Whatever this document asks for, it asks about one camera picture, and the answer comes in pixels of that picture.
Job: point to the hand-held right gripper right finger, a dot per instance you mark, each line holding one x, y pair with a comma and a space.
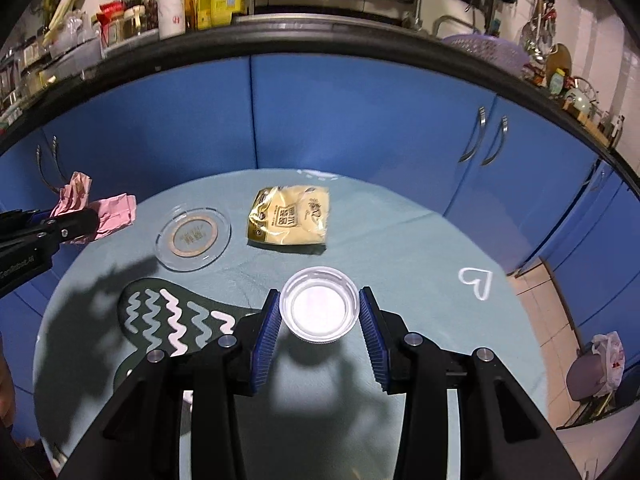
372, 340

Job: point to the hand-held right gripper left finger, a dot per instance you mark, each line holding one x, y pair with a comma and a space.
265, 340

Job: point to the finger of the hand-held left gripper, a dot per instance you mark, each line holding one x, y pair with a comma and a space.
75, 227
25, 219

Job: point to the pink paper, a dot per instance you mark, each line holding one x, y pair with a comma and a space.
112, 212

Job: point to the white plastic lid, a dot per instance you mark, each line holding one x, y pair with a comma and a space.
320, 310

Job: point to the blue cabinet door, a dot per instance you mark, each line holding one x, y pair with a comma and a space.
360, 120
530, 175
585, 235
20, 175
150, 125

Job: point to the clear round plastic lid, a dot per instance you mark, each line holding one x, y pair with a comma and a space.
192, 237

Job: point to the yellow snack packet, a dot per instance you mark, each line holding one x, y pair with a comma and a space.
290, 220

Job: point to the red lidded glass jar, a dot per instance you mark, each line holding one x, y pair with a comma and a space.
111, 25

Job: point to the white jar with red mark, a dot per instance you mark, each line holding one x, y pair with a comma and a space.
171, 10

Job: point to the white plastic bag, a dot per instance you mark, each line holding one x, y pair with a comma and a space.
610, 360

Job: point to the purple plastic basket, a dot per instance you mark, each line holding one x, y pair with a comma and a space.
485, 52

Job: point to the black kitchen countertop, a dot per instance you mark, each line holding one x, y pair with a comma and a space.
320, 35

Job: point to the mint green kettle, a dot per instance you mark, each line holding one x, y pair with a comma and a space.
577, 100

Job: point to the blue bottle with yellow cap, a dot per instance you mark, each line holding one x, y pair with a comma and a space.
558, 82

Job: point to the chrome faucet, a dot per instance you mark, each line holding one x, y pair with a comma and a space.
450, 22

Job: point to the round wooden cutting board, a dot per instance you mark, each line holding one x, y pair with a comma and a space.
560, 57

